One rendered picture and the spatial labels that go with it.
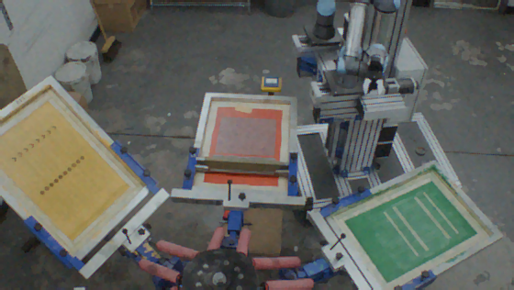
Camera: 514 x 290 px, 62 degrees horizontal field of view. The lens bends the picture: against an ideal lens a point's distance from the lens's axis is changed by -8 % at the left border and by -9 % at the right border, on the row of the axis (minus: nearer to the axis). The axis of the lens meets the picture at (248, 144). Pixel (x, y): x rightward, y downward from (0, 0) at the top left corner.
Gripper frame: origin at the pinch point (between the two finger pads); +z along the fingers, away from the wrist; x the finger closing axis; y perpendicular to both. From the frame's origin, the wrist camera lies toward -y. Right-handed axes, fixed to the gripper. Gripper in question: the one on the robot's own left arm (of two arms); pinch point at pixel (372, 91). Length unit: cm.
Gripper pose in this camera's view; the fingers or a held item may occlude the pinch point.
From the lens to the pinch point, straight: 202.0
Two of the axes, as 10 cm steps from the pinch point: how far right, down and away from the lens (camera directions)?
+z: -2.7, 7.2, -6.4
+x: -9.5, -1.0, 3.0
